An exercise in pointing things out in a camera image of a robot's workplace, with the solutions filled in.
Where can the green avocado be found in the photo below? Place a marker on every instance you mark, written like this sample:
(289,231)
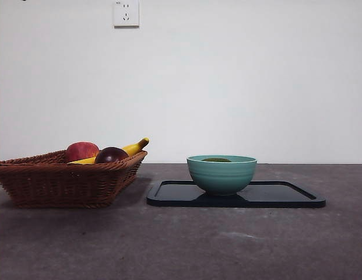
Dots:
(216,160)

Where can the teal ribbed bowl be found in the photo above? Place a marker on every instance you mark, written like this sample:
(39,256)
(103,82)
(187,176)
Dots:
(221,178)

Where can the yellow banana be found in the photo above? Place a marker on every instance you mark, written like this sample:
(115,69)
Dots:
(135,147)

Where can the dark purple plum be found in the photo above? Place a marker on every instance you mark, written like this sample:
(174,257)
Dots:
(110,156)

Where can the red apple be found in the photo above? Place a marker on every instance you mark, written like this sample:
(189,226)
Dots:
(81,151)

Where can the black rectangular tray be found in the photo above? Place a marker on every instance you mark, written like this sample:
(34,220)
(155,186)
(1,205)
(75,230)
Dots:
(274,196)

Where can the brown wicker basket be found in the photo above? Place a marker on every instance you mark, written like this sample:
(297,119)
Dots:
(58,186)

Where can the white wall socket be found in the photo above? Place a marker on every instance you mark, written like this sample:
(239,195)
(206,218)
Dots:
(126,14)

